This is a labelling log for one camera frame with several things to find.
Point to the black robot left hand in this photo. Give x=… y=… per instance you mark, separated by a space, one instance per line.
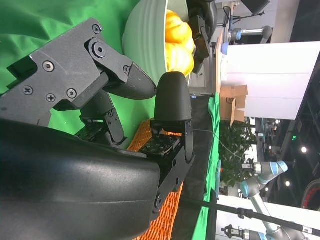
x=201 y=32

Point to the grey drawer cabinet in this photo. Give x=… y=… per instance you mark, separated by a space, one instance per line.
x=200 y=83

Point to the orange wicker basket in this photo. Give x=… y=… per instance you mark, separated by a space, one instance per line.
x=170 y=215

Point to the plain green tablecloth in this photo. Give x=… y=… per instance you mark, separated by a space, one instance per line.
x=62 y=15

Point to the black monitor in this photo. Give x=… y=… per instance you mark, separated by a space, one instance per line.
x=255 y=6

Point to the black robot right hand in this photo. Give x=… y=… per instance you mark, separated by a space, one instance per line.
x=62 y=187

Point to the grey-green bowl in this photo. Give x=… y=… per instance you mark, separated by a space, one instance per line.
x=145 y=37

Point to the black cloth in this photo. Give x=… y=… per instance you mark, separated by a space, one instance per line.
x=197 y=150

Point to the black tripod pole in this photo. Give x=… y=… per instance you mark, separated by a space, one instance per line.
x=250 y=213

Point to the cardboard box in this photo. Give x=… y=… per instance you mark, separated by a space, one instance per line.
x=233 y=110

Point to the green leafy plant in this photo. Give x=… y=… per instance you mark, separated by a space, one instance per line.
x=237 y=150

